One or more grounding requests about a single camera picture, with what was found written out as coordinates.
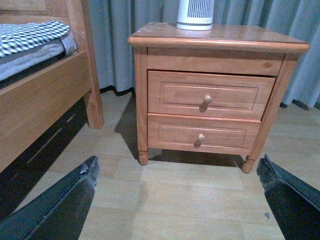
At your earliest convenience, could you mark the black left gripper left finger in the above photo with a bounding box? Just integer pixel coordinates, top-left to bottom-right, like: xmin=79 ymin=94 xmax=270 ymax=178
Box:
xmin=0 ymin=156 xmax=100 ymax=240

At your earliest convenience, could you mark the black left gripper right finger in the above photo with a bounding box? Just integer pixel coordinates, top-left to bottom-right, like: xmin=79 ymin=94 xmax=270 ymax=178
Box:
xmin=256 ymin=155 xmax=320 ymax=240

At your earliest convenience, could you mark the wooden drawer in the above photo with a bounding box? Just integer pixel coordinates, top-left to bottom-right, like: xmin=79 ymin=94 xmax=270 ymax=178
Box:
xmin=147 ymin=113 xmax=261 ymax=155
xmin=147 ymin=70 xmax=275 ymax=121

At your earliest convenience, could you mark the lower drawer round knob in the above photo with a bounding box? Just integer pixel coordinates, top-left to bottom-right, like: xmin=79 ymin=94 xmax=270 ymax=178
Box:
xmin=197 ymin=133 xmax=206 ymax=142

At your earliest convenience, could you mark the drawer round knob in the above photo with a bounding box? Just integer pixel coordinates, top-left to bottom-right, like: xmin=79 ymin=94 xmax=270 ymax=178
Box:
xmin=197 ymin=133 xmax=206 ymax=142
xmin=203 ymin=95 xmax=213 ymax=105

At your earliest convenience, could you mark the upper drawer round knob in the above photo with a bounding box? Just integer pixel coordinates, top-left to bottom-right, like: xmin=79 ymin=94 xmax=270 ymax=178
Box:
xmin=203 ymin=95 xmax=213 ymax=105

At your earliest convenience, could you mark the wooden nightstand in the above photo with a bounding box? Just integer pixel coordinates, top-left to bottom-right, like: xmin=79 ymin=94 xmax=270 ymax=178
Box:
xmin=128 ymin=22 xmax=310 ymax=173

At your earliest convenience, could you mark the grey mattress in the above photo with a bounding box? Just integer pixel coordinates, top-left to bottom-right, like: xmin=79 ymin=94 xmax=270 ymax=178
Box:
xmin=0 ymin=30 xmax=77 ymax=82

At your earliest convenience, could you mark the black white checkered sheet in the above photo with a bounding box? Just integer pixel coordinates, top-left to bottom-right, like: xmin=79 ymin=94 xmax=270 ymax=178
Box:
xmin=0 ymin=20 xmax=71 ymax=58

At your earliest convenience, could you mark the grey curtain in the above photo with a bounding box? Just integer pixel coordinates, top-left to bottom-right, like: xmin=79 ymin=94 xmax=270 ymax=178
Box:
xmin=88 ymin=0 xmax=320 ymax=107

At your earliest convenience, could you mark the white cylindrical air purifier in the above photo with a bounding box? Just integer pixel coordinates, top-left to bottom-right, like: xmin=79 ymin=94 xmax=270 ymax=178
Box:
xmin=176 ymin=0 xmax=215 ymax=31

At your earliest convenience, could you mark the wooden bed frame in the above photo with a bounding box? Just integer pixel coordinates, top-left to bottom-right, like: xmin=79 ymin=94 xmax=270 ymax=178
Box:
xmin=0 ymin=0 xmax=104 ymax=170

